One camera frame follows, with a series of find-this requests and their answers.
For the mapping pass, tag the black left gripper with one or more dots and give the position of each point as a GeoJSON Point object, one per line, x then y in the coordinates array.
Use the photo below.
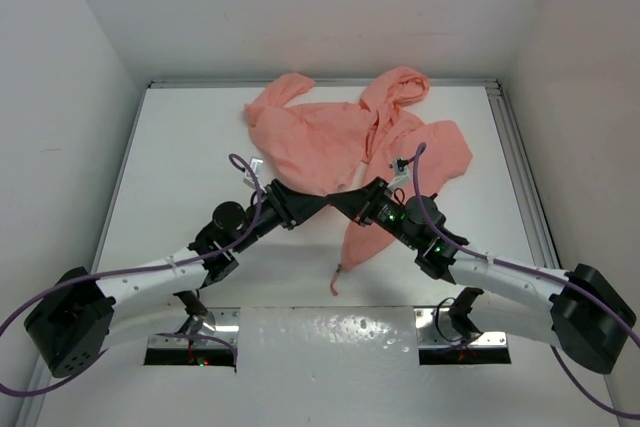
{"type": "Point", "coordinates": [291, 207]}

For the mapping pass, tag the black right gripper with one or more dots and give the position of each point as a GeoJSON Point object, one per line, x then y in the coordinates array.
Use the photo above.
{"type": "Point", "coordinates": [360, 204]}

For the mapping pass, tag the salmon pink hooded jacket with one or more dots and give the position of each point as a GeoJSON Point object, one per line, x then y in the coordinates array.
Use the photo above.
{"type": "Point", "coordinates": [318, 147]}

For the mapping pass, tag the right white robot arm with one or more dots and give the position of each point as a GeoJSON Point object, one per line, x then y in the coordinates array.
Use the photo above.
{"type": "Point", "coordinates": [577, 311]}

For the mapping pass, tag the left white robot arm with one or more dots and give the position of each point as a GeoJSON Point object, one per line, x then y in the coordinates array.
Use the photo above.
{"type": "Point", "coordinates": [82, 315]}

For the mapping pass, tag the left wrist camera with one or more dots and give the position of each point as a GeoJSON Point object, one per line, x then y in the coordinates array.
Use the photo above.
{"type": "Point", "coordinates": [252, 173]}

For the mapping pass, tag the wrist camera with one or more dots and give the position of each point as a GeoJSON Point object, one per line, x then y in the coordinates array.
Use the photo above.
{"type": "Point", "coordinates": [402, 173]}
{"type": "Point", "coordinates": [252, 173]}

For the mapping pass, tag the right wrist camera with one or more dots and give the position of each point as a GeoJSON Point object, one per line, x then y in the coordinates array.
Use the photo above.
{"type": "Point", "coordinates": [402, 173]}

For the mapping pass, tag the metal base rail plate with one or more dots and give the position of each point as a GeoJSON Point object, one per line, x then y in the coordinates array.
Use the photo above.
{"type": "Point", "coordinates": [423, 326]}

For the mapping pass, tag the aluminium frame rail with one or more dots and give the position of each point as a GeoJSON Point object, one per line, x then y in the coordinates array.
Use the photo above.
{"type": "Point", "coordinates": [531, 210]}

